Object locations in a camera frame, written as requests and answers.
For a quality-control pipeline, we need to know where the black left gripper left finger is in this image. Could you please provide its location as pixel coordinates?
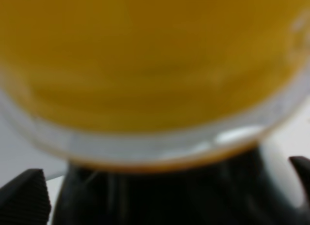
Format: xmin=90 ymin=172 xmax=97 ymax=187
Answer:
xmin=0 ymin=169 xmax=51 ymax=225

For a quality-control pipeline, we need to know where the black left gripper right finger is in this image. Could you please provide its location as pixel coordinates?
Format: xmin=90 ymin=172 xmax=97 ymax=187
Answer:
xmin=289 ymin=156 xmax=310 ymax=201

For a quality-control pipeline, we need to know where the cola bottle with yellow cap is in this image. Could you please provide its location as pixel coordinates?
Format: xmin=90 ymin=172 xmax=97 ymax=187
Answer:
xmin=0 ymin=0 xmax=310 ymax=225

